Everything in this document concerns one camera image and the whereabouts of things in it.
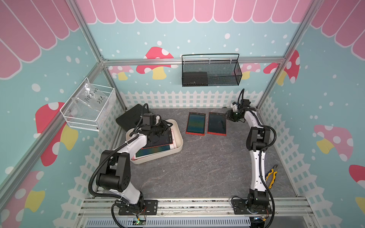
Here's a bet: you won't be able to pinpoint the red writing tablet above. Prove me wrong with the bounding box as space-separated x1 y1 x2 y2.
207 112 227 136
186 112 206 136
143 129 173 148

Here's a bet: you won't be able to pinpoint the cream plastic storage box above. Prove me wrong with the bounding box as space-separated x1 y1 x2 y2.
131 119 183 164

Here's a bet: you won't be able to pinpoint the pink writing tablet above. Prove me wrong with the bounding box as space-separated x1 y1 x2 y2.
132 144 176 160

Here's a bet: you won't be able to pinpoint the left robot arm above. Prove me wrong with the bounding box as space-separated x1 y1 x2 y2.
88 113 173 215

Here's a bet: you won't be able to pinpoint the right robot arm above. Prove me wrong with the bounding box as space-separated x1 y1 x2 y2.
226 99 276 214

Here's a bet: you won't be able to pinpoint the black box in basket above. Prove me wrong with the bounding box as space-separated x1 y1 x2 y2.
182 72 208 87

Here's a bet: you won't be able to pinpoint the black case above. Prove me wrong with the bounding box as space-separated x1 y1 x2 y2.
116 104 149 132

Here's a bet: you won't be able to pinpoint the yellow black pliers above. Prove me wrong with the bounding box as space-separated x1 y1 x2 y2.
265 164 278 189

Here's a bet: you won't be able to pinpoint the clear plastic bag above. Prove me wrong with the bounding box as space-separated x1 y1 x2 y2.
71 82 108 116

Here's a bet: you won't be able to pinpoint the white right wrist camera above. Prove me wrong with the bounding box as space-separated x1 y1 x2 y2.
231 103 239 113

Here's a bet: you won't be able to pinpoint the black mesh wall basket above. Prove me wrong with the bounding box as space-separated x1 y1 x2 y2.
181 53 242 86

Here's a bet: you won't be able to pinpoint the white wire wall basket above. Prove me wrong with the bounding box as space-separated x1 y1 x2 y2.
60 78 117 132

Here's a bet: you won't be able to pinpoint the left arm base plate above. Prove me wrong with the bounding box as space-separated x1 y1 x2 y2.
118 200 158 216

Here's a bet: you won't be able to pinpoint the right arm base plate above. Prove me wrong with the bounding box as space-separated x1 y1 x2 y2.
231 197 272 216

